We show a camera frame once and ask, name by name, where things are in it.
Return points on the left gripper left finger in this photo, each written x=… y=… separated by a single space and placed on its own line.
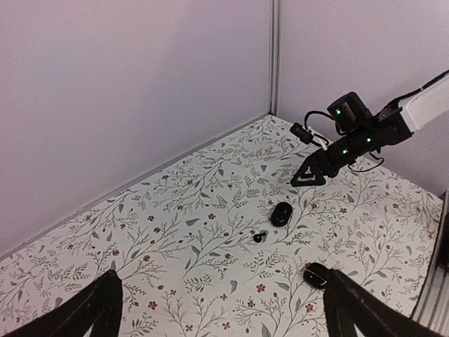
x=96 y=309

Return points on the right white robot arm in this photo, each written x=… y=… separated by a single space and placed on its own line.
x=362 y=132

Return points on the right aluminium frame post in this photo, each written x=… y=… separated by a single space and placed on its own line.
x=274 y=56

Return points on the black earbud charging case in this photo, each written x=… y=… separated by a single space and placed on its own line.
x=316 y=275

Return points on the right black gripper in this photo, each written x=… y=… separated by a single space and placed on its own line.
x=313 y=170

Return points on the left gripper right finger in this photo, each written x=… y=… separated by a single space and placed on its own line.
x=349 y=308

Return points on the floral patterned table mat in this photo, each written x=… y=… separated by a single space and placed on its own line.
x=181 y=241

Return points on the black earbud with stem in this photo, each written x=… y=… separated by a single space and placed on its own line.
x=259 y=237

